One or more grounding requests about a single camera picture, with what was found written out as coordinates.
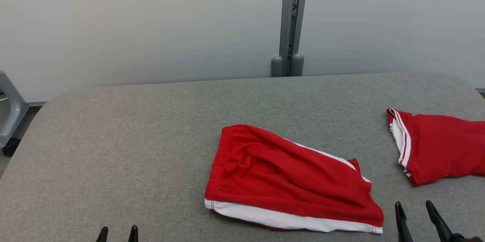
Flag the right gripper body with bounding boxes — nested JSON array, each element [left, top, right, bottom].
[[449, 234, 485, 242]]

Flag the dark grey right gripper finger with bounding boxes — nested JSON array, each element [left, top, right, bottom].
[[426, 200, 454, 242], [395, 202, 414, 242]]

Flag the grey wheeled cart frame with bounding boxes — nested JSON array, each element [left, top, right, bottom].
[[0, 71, 29, 157]]

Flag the grey metal partition post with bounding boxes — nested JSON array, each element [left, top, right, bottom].
[[271, 0, 310, 78]]

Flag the red and white long trousers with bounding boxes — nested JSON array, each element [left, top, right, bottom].
[[386, 108, 485, 186]]

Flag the red shorts with white stripe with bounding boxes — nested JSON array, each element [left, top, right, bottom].
[[204, 124, 384, 234]]

